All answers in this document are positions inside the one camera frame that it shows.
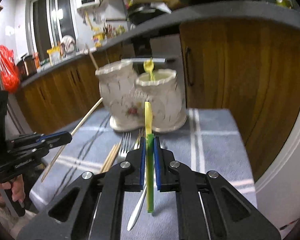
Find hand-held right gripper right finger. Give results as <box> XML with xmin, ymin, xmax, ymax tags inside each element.
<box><xmin>154</xmin><ymin>136</ymin><xmax>282</xmax><ymax>240</ymax></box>

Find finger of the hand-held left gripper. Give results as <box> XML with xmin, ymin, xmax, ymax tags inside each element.
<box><xmin>7</xmin><ymin>131</ymin><xmax>73</xmax><ymax>151</ymax></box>
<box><xmin>8</xmin><ymin>137</ymin><xmax>73</xmax><ymax>167</ymax></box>

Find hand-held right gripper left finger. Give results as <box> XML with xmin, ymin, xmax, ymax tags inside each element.
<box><xmin>17</xmin><ymin>136</ymin><xmax>147</xmax><ymax>240</ymax></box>

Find gold metal fork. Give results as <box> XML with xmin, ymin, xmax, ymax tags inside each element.
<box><xmin>134</xmin><ymin>128</ymin><xmax>144</xmax><ymax>151</ymax></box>

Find silver metal fork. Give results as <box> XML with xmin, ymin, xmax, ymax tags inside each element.
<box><xmin>89</xmin><ymin>132</ymin><xmax>132</xmax><ymax>240</ymax></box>

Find wooden chopstick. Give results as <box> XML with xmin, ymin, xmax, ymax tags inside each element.
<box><xmin>102</xmin><ymin>143</ymin><xmax>119</xmax><ymax>173</ymax></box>
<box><xmin>99</xmin><ymin>144</ymin><xmax>117</xmax><ymax>173</ymax></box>
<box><xmin>106</xmin><ymin>142</ymin><xmax>122</xmax><ymax>170</ymax></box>
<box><xmin>85</xmin><ymin>44</ymin><xmax>100</xmax><ymax>71</ymax></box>
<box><xmin>41</xmin><ymin>97</ymin><xmax>104</xmax><ymax>182</ymax></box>

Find white plastic knife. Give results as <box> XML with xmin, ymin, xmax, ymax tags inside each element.
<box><xmin>127</xmin><ymin>182</ymin><xmax>148</xmax><ymax>231</ymax></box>

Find yellow-green plastic knife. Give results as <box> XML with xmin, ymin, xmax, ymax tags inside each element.
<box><xmin>144</xmin><ymin>101</ymin><xmax>156</xmax><ymax>214</ymax></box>

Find white ceramic utensil holder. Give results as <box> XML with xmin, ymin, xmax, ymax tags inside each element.
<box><xmin>95</xmin><ymin>60</ymin><xmax>188</xmax><ymax>132</ymax></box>

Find person's left hand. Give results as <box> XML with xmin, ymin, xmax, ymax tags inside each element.
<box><xmin>0</xmin><ymin>175</ymin><xmax>26</xmax><ymax>204</ymax></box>

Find red plastic bag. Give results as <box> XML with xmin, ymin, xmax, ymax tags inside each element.
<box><xmin>0</xmin><ymin>45</ymin><xmax>21</xmax><ymax>93</ymax></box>

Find dark storage canisters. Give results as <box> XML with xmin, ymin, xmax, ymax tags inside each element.
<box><xmin>16</xmin><ymin>54</ymin><xmax>37</xmax><ymax>77</ymax></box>

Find blue plaid tablecloth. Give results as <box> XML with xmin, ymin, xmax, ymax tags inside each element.
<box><xmin>29</xmin><ymin>108</ymin><xmax>258</xmax><ymax>240</ymax></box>

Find yellow plastic spoon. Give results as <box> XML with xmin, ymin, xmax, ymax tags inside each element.
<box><xmin>143</xmin><ymin>58</ymin><xmax>156</xmax><ymax>82</ymax></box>

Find yellow food box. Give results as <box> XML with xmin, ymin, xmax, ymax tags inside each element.
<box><xmin>92</xmin><ymin>32</ymin><xmax>106</xmax><ymax>47</ymax></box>

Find kitchen window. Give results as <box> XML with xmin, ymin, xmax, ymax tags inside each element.
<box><xmin>29</xmin><ymin>0</ymin><xmax>78</xmax><ymax>54</ymax></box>

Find row of seasoning bottles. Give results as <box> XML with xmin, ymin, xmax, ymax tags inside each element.
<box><xmin>103</xmin><ymin>24</ymin><xmax>126</xmax><ymax>38</ymax></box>

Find built-in oven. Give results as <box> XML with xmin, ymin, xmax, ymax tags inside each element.
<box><xmin>130</xmin><ymin>33</ymin><xmax>183</xmax><ymax>64</ymax></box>

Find wooden kitchen cabinets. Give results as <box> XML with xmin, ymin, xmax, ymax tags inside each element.
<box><xmin>14</xmin><ymin>17</ymin><xmax>300</xmax><ymax>182</ymax></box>

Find black wok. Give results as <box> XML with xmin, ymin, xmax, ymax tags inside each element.
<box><xmin>127</xmin><ymin>4</ymin><xmax>166</xmax><ymax>23</ymax></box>

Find grey kitchen countertop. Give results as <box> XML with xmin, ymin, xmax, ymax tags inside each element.
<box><xmin>19</xmin><ymin>0</ymin><xmax>300</xmax><ymax>88</ymax></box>

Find black cabinet handle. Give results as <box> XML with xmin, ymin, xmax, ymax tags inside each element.
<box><xmin>184</xmin><ymin>46</ymin><xmax>193</xmax><ymax>86</ymax></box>

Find white door frame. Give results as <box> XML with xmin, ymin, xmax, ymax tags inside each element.
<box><xmin>245</xmin><ymin>97</ymin><xmax>300</xmax><ymax>232</ymax></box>

